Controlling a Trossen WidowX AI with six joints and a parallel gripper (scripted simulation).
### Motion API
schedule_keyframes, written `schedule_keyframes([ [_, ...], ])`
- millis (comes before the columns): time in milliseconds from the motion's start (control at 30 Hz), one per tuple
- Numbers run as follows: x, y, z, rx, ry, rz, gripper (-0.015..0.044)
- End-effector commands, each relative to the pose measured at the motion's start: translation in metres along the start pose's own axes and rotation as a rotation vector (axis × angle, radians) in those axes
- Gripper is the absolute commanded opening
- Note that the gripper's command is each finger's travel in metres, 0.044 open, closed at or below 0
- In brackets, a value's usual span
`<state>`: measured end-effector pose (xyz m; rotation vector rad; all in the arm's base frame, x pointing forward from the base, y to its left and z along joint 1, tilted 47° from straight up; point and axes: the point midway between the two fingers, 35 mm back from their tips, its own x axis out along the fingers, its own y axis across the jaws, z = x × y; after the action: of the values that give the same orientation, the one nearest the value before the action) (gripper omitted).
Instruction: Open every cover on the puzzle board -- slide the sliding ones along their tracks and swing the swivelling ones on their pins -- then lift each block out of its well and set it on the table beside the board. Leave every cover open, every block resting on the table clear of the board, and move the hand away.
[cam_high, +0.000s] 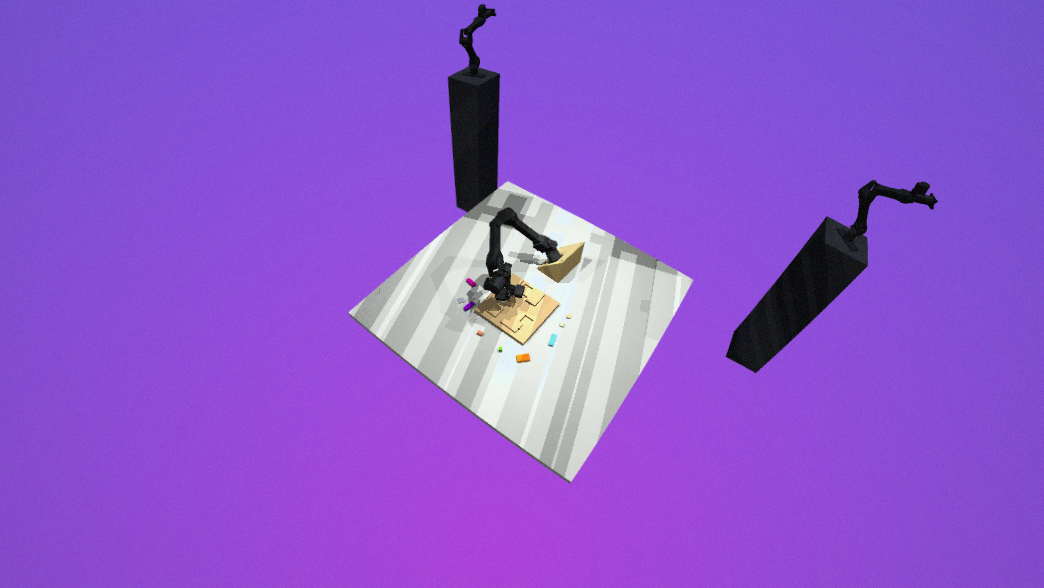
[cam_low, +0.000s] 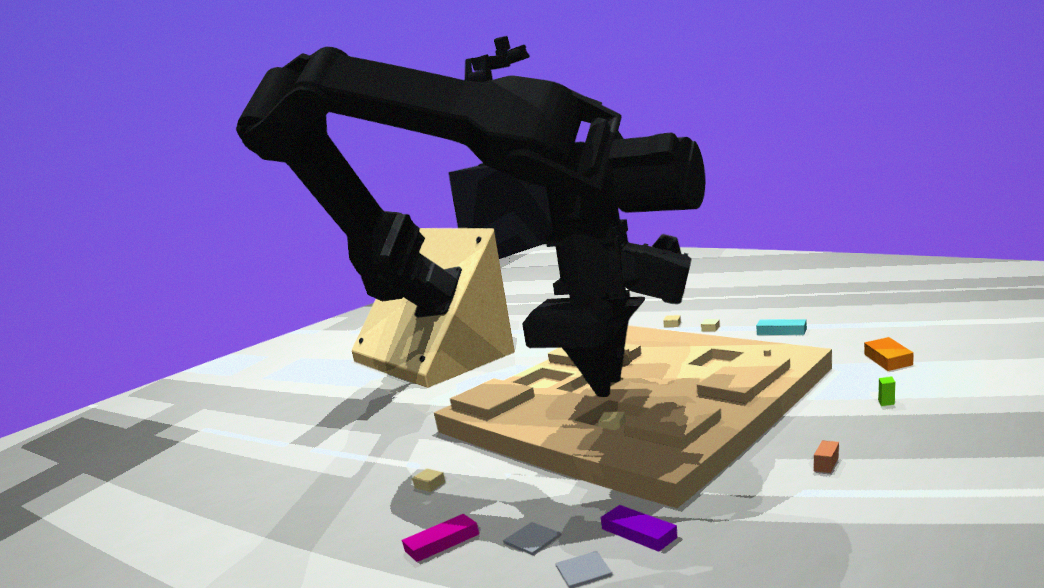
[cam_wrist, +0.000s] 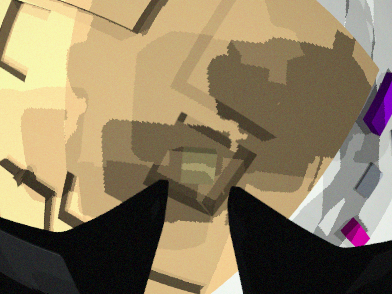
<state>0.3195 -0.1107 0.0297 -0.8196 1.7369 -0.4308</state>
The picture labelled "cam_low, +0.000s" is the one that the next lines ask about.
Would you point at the magenta rectangular block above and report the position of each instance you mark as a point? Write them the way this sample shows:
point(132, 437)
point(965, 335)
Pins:
point(440, 537)

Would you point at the purple rectangular block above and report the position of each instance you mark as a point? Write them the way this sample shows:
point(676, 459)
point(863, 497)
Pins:
point(640, 528)

